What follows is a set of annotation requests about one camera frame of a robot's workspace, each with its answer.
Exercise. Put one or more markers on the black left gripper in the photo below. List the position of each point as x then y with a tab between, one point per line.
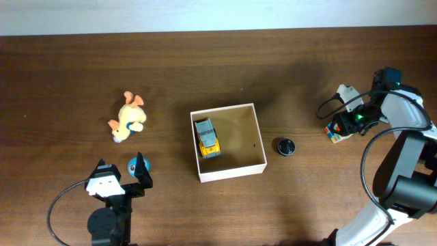
138	190

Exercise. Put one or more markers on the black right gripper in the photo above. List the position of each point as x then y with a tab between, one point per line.
343	119

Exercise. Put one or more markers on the colourful puzzle cube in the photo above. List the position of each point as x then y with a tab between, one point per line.
334	136

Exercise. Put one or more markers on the yellow grey toy truck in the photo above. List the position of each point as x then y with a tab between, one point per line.
208	141

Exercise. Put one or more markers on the white cardboard box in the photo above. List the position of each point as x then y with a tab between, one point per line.
242	149

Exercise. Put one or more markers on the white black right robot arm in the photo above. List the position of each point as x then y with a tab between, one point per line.
404	185

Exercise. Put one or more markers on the blue ball toy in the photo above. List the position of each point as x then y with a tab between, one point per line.
132	165

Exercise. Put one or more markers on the yellow plush bunny toy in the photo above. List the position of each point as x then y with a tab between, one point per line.
131	118

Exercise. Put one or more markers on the black round cap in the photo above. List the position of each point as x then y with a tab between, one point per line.
286	147

